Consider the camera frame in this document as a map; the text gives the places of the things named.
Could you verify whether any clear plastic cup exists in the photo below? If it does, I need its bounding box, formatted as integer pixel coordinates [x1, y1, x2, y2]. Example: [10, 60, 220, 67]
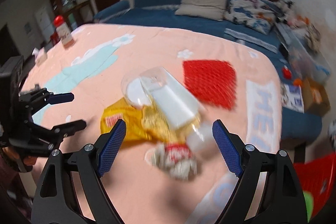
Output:
[121, 67, 211, 149]

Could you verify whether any blue sofa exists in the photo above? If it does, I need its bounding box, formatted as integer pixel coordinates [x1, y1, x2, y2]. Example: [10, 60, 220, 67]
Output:
[93, 0, 322, 143]

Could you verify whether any beige cushion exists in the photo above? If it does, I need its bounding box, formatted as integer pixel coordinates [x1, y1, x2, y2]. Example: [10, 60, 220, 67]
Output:
[175, 0, 227, 21]

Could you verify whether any plush toys pile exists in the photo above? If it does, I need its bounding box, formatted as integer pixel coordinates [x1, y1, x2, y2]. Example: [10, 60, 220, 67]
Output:
[274, 0, 321, 54]

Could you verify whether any magazine on sofa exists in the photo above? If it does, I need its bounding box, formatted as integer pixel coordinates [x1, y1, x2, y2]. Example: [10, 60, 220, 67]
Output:
[281, 83, 304, 113]

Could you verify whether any small red toy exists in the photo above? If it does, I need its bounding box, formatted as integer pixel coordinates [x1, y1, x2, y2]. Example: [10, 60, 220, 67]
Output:
[282, 66, 292, 80]

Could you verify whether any red cap bottle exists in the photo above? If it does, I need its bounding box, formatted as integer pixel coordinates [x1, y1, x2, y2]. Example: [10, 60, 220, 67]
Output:
[54, 15, 75, 49]

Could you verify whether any yellow snack wrapper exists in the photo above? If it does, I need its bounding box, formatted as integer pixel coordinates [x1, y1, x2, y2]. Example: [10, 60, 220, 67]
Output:
[100, 98, 201, 143]

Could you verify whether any green plastic waste basket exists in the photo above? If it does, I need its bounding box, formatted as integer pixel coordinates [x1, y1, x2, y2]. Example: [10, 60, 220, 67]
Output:
[303, 191, 314, 222]

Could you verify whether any red white wrapper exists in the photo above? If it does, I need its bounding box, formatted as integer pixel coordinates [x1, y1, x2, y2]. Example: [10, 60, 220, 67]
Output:
[144, 143, 198, 181]

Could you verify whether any clear plastic storage bin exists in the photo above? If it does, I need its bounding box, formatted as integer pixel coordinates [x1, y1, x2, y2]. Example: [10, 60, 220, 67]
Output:
[288, 30, 331, 85]

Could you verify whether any cardboard box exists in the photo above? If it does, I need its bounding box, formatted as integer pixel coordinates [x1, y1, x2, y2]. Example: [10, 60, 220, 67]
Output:
[302, 78, 331, 117]

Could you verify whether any butterfly pillow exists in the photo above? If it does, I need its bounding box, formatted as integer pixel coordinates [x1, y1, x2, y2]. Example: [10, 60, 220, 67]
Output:
[225, 0, 276, 35]

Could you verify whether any red plastic mesh mat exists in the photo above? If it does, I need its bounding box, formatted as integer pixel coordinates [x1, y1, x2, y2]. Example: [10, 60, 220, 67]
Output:
[183, 60, 237, 110]

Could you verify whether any person's left hand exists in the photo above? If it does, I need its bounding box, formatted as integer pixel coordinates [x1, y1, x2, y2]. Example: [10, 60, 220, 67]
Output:
[2, 147, 38, 173]

